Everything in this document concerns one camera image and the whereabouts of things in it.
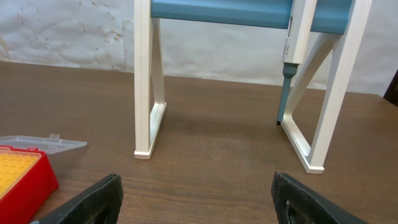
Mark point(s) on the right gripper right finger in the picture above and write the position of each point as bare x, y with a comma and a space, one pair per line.
311, 205

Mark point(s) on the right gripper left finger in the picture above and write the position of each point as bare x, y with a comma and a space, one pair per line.
93, 202

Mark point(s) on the white pipette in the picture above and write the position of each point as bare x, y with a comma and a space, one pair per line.
297, 37

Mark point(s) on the red and yellow tip box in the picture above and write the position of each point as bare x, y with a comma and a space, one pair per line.
28, 193

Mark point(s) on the white and blue stand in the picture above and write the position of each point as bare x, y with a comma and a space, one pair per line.
141, 93

